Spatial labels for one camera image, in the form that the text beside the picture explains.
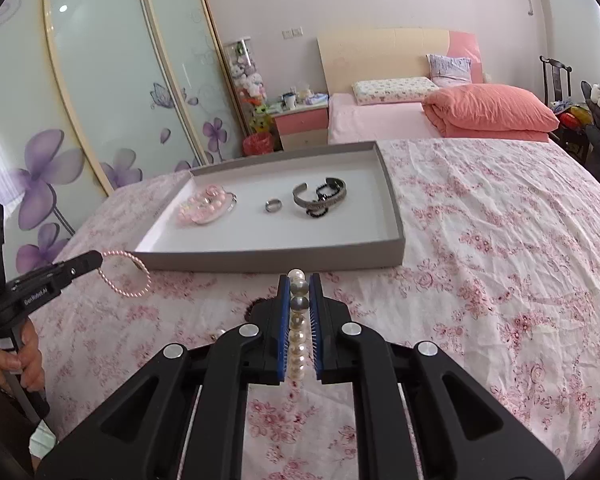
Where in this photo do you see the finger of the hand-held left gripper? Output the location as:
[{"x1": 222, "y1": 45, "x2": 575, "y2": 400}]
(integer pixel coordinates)
[{"x1": 50, "y1": 251, "x2": 104, "y2": 283}]

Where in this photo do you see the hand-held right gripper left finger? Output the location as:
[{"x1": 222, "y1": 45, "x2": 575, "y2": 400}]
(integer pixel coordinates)
[{"x1": 35, "y1": 274, "x2": 292, "y2": 480}]

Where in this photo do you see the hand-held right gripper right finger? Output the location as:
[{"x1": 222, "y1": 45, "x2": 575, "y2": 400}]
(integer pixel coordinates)
[{"x1": 307, "y1": 273, "x2": 566, "y2": 480}]

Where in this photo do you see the white pearl bracelet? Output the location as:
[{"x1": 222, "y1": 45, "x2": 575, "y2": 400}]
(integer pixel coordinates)
[{"x1": 286, "y1": 269, "x2": 313, "y2": 388}]

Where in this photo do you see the pink pearl bracelet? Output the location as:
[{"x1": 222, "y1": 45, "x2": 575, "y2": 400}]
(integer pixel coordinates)
[{"x1": 97, "y1": 250, "x2": 152, "y2": 297}]

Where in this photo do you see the grey cardboard tray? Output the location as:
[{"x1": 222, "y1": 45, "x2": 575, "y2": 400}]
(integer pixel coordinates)
[{"x1": 132, "y1": 140, "x2": 407, "y2": 273}]

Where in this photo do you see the black bead bracelet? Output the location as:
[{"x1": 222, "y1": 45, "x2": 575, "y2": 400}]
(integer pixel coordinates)
[{"x1": 305, "y1": 177, "x2": 341, "y2": 219}]

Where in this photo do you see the pink crystal bead bracelet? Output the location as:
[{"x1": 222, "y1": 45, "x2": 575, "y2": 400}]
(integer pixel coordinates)
[{"x1": 176, "y1": 184, "x2": 233, "y2": 225}]

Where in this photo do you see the grey metal cuff bracelet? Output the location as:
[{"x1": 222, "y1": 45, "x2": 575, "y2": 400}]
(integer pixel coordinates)
[{"x1": 292, "y1": 176, "x2": 347, "y2": 209}]

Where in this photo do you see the person's left forearm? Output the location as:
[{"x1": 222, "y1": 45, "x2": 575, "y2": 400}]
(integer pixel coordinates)
[{"x1": 0, "y1": 360, "x2": 36, "y2": 476}]

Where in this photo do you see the person's left hand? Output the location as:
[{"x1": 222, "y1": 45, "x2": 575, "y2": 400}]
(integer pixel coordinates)
[{"x1": 0, "y1": 321, "x2": 46, "y2": 393}]

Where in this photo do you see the pink floral tablecloth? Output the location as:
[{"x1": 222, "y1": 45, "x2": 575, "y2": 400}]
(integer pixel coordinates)
[{"x1": 27, "y1": 137, "x2": 600, "y2": 480}]

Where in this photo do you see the wardrobe with purple flower doors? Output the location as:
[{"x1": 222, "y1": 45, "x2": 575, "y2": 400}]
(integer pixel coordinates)
[{"x1": 0, "y1": 0, "x2": 246, "y2": 301}]

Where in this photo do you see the red waste bin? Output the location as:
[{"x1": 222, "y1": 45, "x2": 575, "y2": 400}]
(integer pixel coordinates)
[{"x1": 242, "y1": 132, "x2": 275, "y2": 157}]

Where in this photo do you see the pink and white nightstand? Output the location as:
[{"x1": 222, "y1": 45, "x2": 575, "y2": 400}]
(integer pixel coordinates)
[{"x1": 271, "y1": 92, "x2": 331, "y2": 151}]

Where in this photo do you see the clear plush toy display tube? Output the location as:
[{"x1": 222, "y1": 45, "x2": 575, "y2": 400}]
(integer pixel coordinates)
[{"x1": 221, "y1": 36, "x2": 273, "y2": 133}]

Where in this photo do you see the white patterned pillow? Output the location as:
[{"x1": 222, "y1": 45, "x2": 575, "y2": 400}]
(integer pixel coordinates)
[{"x1": 351, "y1": 76, "x2": 440, "y2": 107}]

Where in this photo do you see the coral folded duvet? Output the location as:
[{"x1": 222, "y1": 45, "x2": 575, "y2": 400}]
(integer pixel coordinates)
[{"x1": 422, "y1": 84, "x2": 561, "y2": 138}]

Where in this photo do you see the pink bed with beige headboard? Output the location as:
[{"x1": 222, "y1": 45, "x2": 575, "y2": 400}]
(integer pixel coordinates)
[{"x1": 316, "y1": 28, "x2": 551, "y2": 146}]

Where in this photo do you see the small lilac pillow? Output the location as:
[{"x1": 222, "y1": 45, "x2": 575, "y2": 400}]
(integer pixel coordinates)
[{"x1": 426, "y1": 54, "x2": 472, "y2": 88}]

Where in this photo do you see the colourful toy pile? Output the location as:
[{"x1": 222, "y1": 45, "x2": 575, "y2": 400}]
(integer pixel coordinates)
[{"x1": 555, "y1": 101, "x2": 593, "y2": 131}]

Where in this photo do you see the black chair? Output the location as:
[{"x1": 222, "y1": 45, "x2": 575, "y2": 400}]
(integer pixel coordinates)
[{"x1": 580, "y1": 81, "x2": 600, "y2": 181}]

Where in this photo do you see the dark wooden chair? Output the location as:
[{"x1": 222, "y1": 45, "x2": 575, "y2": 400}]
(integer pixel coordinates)
[{"x1": 539, "y1": 55, "x2": 573, "y2": 106}]

